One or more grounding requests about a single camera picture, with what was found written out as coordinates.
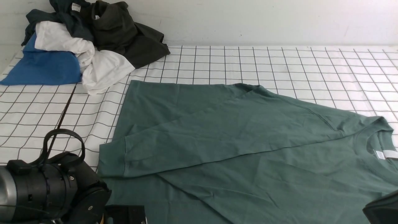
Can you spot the white grid tablecloth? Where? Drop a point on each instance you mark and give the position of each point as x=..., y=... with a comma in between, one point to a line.
x=361, y=79

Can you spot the white garment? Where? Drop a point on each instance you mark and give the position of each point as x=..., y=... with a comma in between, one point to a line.
x=100, y=69

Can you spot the dark navy garment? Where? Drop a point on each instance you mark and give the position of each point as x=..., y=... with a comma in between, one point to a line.
x=67, y=12

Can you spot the blue garment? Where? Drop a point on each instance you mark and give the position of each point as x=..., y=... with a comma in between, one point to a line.
x=39, y=67

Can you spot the green long-sleeved shirt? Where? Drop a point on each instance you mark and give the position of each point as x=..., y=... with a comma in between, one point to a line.
x=241, y=154

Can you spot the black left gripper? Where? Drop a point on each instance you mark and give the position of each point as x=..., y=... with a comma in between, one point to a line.
x=89, y=205

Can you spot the dark olive garment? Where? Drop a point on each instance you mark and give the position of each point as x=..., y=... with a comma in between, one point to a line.
x=114, y=29

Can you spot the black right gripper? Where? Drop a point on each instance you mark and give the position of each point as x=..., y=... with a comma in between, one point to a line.
x=383, y=210

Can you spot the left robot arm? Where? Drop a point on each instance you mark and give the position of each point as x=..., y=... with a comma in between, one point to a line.
x=63, y=190

